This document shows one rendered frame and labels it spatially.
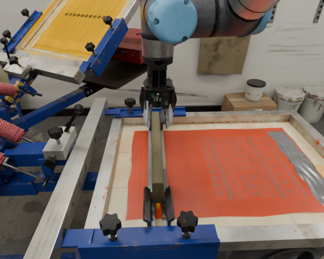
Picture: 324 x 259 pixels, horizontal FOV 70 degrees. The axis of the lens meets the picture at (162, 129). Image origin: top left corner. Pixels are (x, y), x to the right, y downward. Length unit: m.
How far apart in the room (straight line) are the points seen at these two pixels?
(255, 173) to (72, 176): 0.55
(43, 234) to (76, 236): 0.07
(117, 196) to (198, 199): 0.23
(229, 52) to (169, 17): 2.33
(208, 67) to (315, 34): 1.19
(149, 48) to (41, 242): 0.46
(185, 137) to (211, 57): 1.86
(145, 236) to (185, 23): 0.43
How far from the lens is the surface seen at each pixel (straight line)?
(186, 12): 0.40
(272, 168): 0.84
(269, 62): 3.02
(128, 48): 1.52
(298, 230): 0.66
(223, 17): 0.45
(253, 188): 0.75
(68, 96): 1.38
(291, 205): 0.75
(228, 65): 2.75
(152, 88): 0.54
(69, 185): 0.64
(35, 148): 0.80
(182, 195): 0.69
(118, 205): 0.67
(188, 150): 0.84
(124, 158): 0.81
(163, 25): 0.40
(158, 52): 0.53
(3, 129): 0.86
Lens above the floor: 1.48
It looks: 34 degrees down
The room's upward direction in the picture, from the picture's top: straight up
